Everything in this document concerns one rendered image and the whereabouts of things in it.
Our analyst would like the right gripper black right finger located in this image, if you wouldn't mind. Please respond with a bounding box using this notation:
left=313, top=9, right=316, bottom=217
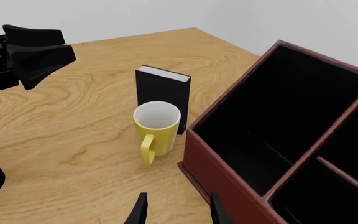
left=209, top=192, right=234, bottom=224

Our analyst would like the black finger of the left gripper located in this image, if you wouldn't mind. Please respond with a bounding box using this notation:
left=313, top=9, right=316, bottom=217
left=6, top=44, right=77, bottom=91
left=2, top=24, right=66, bottom=47

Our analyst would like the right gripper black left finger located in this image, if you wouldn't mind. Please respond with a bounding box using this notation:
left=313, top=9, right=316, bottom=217
left=123, top=192, right=148, bottom=224

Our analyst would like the red-brown desk caddy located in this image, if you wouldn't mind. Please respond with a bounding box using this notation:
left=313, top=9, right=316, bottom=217
left=177, top=39, right=358, bottom=224

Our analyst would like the yellow and white mug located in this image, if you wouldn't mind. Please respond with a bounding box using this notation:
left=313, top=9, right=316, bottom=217
left=132, top=100, right=182, bottom=167

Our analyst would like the black book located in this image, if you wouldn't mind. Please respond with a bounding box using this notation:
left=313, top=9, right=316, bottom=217
left=135, top=65, right=193, bottom=136

